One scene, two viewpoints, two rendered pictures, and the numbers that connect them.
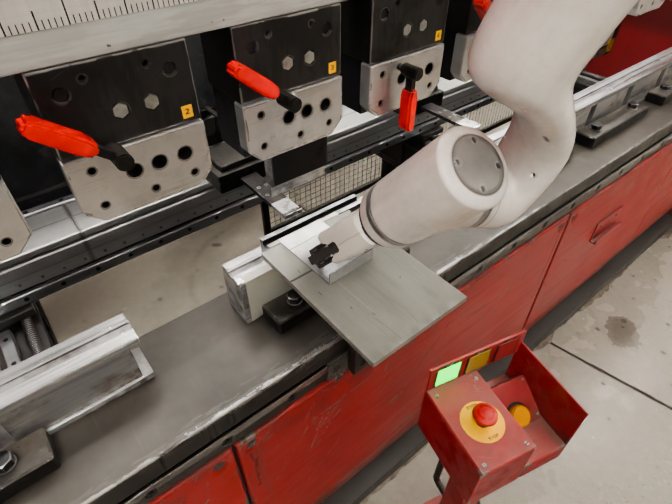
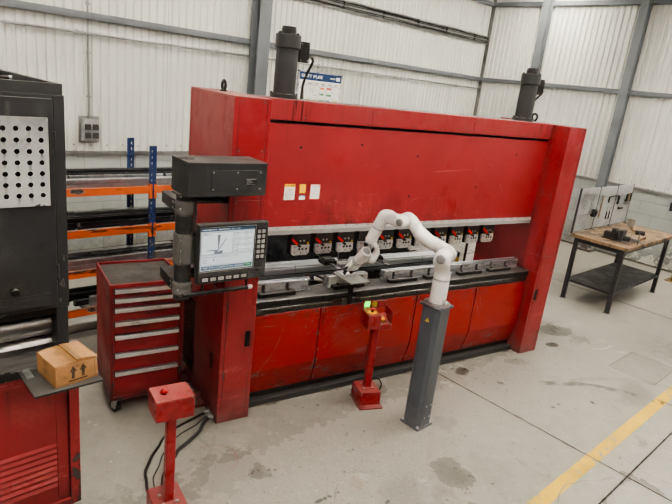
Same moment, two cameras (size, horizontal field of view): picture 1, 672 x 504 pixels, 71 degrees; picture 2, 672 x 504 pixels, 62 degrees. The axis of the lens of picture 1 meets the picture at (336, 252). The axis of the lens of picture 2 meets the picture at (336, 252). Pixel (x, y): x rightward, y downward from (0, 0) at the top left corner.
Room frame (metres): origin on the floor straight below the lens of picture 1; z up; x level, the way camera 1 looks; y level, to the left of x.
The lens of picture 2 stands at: (-3.69, -0.26, 2.45)
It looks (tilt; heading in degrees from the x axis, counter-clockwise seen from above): 17 degrees down; 5
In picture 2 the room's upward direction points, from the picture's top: 7 degrees clockwise
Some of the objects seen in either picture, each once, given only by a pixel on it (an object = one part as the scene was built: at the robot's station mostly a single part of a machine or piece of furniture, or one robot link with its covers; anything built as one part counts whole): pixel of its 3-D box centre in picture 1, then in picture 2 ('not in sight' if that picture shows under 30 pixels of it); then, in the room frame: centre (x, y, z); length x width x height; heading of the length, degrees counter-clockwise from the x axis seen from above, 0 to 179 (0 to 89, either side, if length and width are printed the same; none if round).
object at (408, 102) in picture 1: (406, 97); not in sight; (0.66, -0.10, 1.20); 0.04 x 0.02 x 0.10; 39
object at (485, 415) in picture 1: (483, 418); not in sight; (0.38, -0.24, 0.79); 0.04 x 0.04 x 0.04
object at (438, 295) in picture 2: not in sight; (439, 291); (0.20, -0.69, 1.09); 0.19 x 0.19 x 0.18
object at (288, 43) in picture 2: not in sight; (293, 63); (0.38, 0.55, 2.54); 0.33 x 0.25 x 0.47; 129
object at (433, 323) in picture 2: not in sight; (426, 364); (0.20, -0.69, 0.50); 0.18 x 0.18 x 1.00; 49
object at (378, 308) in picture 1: (358, 276); (351, 277); (0.50, -0.03, 1.00); 0.26 x 0.18 x 0.01; 39
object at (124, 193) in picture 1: (121, 122); (321, 241); (0.47, 0.23, 1.26); 0.15 x 0.09 x 0.17; 129
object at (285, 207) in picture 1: (253, 177); (332, 263); (0.75, 0.15, 1.01); 0.26 x 0.12 x 0.05; 39
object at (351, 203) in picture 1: (314, 225); not in sight; (0.63, 0.04, 0.99); 0.20 x 0.03 x 0.03; 129
